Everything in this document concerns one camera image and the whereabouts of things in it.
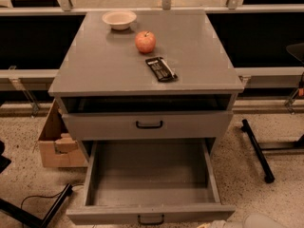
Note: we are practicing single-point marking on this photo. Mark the black stand leg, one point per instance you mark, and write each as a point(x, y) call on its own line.
point(39, 217)
point(261, 147)

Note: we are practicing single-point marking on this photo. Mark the black stand leg left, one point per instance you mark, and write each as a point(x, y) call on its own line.
point(39, 217)

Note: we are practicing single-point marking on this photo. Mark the black stand leg right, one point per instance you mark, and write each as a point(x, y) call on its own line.
point(261, 147)

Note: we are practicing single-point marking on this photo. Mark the metal railing frame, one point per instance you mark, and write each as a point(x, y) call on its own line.
point(152, 3)

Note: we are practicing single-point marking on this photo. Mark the red apple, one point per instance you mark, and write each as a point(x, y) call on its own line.
point(145, 41)

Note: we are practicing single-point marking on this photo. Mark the grey drawer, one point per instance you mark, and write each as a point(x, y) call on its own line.
point(150, 182)
point(126, 126)

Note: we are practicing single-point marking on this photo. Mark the grey top drawer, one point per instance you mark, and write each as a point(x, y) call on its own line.
point(126, 126)

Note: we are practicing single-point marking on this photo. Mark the grey drawer cabinet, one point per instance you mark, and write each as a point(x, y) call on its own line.
point(104, 73)

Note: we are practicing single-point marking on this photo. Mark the white paper bowl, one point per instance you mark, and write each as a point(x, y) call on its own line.
point(119, 19)

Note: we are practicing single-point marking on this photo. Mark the black chair edge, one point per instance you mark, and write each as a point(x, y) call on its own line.
point(4, 162)

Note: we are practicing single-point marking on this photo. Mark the black snack bar wrapper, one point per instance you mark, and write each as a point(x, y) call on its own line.
point(161, 70)

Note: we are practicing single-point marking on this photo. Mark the brown cardboard box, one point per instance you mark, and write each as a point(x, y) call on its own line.
point(57, 148)

